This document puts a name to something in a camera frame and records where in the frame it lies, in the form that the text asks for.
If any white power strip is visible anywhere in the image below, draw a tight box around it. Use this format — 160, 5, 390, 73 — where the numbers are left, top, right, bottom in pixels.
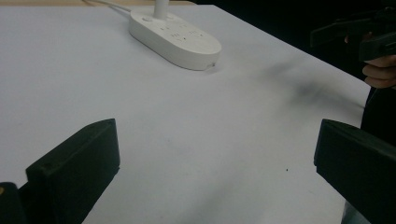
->
128, 0, 222, 72

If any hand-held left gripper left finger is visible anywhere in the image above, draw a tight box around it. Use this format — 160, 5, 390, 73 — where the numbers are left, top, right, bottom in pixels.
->
25, 118, 121, 224

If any white lamp cable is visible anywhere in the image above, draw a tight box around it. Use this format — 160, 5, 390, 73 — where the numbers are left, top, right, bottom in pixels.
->
83, 0, 133, 14

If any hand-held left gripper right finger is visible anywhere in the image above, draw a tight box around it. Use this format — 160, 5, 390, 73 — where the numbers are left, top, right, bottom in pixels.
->
313, 119, 396, 224

